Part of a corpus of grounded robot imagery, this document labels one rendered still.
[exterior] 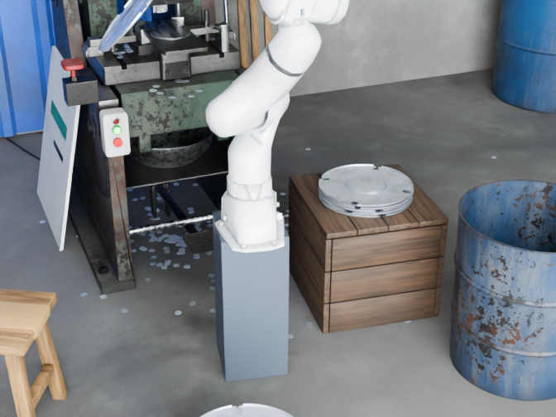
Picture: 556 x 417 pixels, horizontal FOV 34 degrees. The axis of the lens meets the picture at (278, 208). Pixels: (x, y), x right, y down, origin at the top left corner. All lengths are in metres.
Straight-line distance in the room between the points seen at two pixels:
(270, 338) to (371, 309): 0.39
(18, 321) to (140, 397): 0.44
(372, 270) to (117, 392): 0.81
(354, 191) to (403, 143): 1.37
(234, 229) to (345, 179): 0.61
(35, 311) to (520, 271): 1.22
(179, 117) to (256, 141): 0.62
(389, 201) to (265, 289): 0.51
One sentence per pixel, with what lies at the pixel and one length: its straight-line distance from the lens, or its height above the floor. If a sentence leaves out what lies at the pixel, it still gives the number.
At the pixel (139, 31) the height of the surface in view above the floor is 0.77.
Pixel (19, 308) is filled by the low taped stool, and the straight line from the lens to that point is 2.36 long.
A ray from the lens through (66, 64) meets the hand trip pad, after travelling 2.71.
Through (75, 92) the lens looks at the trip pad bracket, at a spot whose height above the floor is 0.68.
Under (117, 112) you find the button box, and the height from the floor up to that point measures 0.63.
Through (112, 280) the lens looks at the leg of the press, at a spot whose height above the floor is 0.03.
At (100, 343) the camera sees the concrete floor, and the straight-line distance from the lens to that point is 2.76.
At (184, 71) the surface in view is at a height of 0.67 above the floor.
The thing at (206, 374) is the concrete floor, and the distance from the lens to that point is 2.60.
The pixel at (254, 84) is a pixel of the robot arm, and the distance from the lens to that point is 2.15.
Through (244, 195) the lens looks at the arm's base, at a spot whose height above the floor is 0.57.
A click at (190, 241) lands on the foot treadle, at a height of 0.16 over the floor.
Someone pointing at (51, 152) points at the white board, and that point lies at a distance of 3.43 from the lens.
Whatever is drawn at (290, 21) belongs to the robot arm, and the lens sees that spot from 2.07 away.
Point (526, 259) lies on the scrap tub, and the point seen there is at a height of 0.45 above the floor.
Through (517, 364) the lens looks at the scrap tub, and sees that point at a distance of 2.52.
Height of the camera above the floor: 1.60
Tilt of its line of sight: 28 degrees down
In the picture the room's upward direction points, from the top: straight up
